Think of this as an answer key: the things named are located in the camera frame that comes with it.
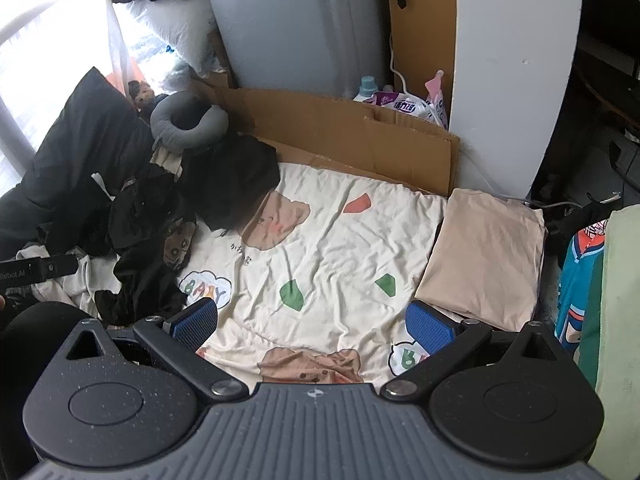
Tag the black cartoon print t-shirt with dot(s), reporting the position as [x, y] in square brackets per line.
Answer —
[145, 285]

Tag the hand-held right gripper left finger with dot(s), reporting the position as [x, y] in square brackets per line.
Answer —
[192, 322]

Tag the black buttoned garment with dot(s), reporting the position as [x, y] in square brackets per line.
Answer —
[230, 180]

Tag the brown plush toy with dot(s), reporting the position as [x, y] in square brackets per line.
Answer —
[142, 92]

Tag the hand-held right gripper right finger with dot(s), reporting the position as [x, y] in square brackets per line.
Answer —
[430, 330]

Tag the purple white plastic bag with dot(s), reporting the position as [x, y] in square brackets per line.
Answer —
[405, 107]

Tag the detergent bottle with blue cap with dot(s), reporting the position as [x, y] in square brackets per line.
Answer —
[367, 87]

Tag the brown flattened cardboard box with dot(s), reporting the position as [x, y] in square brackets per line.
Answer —
[325, 130]

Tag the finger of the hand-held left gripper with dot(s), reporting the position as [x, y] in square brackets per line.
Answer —
[62, 266]

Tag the cream printed bed sheet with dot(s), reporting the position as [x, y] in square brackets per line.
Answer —
[325, 260]

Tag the light green cloth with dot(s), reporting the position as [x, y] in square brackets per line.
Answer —
[622, 310]

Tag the cream sweatshirt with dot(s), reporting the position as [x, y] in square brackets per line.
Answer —
[85, 280]

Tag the pink paper tag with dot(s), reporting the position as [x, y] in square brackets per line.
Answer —
[432, 87]

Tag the grey neck pillow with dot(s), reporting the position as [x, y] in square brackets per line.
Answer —
[165, 125]

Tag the dark grey pillow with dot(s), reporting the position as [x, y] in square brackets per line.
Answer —
[85, 150]

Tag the grey appliance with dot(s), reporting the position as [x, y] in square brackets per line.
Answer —
[300, 25]

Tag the beige folded shirt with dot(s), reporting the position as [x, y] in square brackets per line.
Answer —
[485, 260]

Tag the teal jersey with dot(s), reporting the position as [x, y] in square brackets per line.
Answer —
[575, 285]

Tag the white fluffy pillow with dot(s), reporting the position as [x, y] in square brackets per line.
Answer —
[170, 30]

